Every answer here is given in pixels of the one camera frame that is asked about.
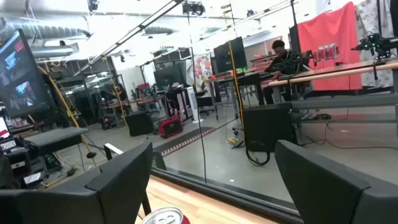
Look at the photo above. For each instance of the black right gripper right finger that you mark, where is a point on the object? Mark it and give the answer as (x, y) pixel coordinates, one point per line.
(329, 193)

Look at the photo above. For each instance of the red hanging cloth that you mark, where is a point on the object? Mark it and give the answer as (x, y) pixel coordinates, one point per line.
(332, 28)

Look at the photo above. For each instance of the black overhead camera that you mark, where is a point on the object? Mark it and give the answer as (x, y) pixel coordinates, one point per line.
(193, 7)

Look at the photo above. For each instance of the red Coca-Cola can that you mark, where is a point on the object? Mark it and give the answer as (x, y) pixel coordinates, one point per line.
(166, 216)

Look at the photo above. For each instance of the large black floor box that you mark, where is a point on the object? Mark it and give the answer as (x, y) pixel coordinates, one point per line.
(267, 127)

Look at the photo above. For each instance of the black table edge frame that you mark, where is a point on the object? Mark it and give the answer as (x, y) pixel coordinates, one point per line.
(217, 190)

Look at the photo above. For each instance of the large black monitor screen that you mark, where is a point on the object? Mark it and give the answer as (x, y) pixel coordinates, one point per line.
(18, 74)

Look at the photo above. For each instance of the black box with white label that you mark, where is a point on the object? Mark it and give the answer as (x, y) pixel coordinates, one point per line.
(7, 144)

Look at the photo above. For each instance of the grey flat tabletop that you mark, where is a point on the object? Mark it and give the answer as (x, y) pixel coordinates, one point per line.
(56, 137)

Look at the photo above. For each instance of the wooden background table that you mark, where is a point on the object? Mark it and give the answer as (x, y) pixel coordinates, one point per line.
(329, 73)

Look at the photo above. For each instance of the seated person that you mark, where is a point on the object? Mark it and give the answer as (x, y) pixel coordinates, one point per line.
(280, 60)

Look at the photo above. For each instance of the small black cube box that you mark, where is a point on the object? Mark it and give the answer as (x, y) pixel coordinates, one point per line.
(140, 124)

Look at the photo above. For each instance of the black overhead beam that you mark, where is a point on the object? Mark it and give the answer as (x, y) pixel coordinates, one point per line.
(130, 32)

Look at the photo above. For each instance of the black background robot arm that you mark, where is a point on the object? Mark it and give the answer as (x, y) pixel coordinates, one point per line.
(377, 43)

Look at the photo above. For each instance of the red equipment case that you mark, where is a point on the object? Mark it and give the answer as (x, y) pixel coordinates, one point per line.
(170, 127)

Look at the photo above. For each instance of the white tower fan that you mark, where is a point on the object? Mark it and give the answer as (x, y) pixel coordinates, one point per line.
(193, 104)

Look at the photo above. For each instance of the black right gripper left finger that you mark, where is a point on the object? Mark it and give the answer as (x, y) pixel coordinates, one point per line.
(93, 199)

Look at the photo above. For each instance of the patterned white cloth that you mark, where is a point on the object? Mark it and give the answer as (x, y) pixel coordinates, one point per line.
(370, 18)

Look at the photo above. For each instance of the black television screen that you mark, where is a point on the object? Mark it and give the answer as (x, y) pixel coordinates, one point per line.
(230, 54)

